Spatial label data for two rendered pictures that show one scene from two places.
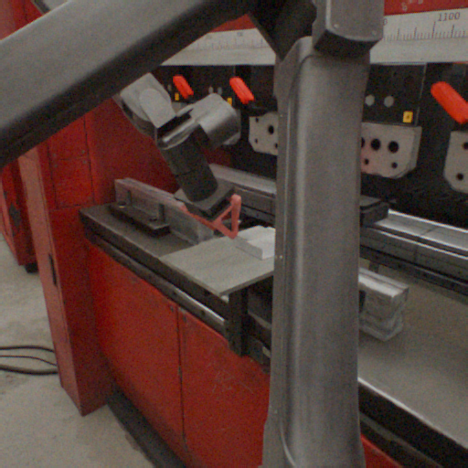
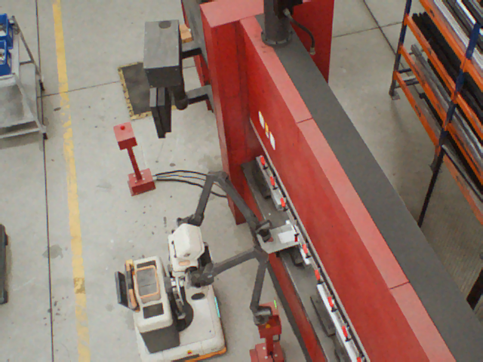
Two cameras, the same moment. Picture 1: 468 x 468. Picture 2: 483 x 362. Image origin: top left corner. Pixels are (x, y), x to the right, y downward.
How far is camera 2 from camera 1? 3.75 m
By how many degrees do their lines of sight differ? 37
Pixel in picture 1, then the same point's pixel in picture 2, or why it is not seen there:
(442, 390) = (307, 286)
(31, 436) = (216, 228)
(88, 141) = (246, 144)
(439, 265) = not seen: hidden behind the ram
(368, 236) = not seen: hidden behind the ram
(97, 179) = (249, 154)
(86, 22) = (236, 261)
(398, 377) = (300, 280)
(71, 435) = (232, 232)
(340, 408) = (257, 296)
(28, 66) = (231, 264)
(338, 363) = (258, 292)
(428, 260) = not seen: hidden behind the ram
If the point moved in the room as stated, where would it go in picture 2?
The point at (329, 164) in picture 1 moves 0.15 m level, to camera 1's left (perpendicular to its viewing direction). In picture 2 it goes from (259, 276) to (238, 268)
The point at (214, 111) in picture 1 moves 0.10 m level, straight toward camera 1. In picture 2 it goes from (266, 225) to (261, 237)
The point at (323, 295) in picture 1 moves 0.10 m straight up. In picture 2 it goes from (257, 286) to (256, 279)
